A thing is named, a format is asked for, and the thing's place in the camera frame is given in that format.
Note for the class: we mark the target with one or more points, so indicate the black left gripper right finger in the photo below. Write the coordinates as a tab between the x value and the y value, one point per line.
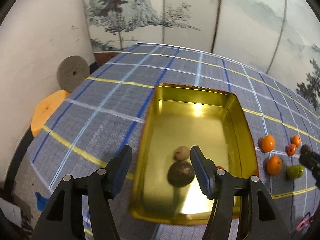
259	216

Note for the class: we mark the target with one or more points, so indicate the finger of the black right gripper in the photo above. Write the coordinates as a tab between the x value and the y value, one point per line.
310	160

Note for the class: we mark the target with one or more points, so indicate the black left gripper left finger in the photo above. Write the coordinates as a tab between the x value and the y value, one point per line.
62	216

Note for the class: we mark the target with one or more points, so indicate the dark brown round fruit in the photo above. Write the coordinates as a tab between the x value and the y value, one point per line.
305	149

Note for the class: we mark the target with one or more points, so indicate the green tomato large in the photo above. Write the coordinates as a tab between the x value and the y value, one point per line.
292	172

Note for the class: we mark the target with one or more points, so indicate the small orange mandarin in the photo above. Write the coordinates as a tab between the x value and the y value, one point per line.
296	140

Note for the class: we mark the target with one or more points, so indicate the dark brown passion fruit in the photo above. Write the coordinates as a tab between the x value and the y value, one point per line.
180	174

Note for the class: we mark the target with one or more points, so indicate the tan longan fruit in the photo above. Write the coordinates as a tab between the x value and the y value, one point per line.
181	153

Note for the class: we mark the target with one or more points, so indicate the green tomato small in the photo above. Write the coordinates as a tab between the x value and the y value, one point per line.
300	170

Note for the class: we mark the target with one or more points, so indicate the blue tape scrap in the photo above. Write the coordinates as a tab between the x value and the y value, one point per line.
41	201

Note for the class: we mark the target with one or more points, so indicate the gold toffee tin tray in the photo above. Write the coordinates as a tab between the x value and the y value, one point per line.
188	116

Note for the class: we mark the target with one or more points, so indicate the orange round wooden stool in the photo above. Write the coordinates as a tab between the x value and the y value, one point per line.
45	109

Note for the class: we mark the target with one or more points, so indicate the blue plaid tablecloth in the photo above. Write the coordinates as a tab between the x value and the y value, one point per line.
108	109

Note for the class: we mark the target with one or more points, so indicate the painted folding screen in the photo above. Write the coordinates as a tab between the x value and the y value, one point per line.
278	37

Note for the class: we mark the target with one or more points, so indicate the grey round millstone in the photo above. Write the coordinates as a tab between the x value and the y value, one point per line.
71	72

